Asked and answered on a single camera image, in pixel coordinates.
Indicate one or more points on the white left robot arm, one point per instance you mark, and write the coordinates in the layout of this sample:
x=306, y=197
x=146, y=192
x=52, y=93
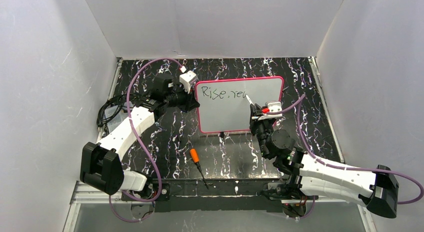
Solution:
x=101, y=165

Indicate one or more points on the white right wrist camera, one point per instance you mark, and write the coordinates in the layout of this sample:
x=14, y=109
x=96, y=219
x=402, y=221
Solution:
x=271, y=110

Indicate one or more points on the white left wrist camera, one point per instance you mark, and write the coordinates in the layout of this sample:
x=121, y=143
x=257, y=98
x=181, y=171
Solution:
x=188, y=79

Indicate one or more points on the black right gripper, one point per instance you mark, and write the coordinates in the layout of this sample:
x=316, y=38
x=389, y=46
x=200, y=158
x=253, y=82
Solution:
x=257, y=119

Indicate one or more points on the white black whiteboard marker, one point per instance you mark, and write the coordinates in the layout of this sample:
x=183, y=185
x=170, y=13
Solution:
x=249, y=99

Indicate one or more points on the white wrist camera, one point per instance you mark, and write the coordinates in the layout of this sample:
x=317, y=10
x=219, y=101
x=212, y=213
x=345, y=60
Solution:
x=188, y=79
x=271, y=110

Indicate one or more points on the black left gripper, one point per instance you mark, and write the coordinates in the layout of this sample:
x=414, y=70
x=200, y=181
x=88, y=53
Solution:
x=191, y=101

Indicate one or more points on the pink framed whiteboard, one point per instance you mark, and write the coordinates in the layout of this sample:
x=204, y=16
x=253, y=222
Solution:
x=223, y=103

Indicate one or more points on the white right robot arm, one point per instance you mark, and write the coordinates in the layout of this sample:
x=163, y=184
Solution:
x=376, y=190

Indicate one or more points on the clear plastic screw box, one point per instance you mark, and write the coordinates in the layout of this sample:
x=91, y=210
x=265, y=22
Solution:
x=112, y=117

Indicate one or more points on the orange handled screwdriver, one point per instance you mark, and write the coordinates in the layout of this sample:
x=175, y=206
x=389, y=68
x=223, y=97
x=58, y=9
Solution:
x=196, y=160

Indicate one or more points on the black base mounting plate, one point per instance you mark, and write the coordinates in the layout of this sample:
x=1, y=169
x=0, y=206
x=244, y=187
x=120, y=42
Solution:
x=229, y=194

